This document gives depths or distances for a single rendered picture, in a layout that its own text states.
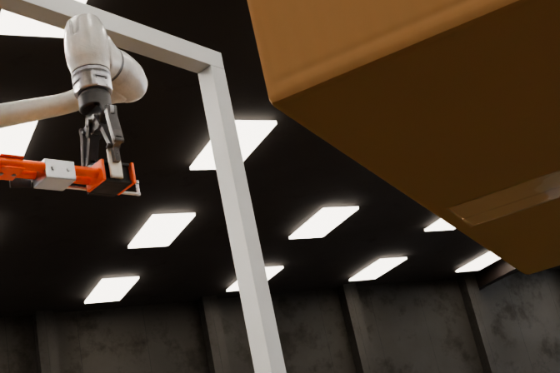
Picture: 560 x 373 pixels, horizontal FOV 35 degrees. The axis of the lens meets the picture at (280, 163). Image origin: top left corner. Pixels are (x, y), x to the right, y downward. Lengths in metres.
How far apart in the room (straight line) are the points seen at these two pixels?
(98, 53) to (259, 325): 2.97
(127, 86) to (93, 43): 0.17
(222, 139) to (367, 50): 4.93
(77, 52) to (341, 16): 1.83
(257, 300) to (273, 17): 4.59
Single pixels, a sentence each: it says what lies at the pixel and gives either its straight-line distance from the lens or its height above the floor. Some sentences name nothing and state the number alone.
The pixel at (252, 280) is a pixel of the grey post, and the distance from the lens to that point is 4.91.
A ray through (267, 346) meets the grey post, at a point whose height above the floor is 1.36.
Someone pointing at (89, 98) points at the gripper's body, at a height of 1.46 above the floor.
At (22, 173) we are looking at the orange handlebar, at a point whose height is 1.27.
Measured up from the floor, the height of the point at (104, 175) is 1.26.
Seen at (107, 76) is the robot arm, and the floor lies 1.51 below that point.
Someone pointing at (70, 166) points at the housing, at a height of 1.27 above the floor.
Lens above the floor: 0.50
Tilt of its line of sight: 22 degrees up
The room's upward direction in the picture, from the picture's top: 12 degrees counter-clockwise
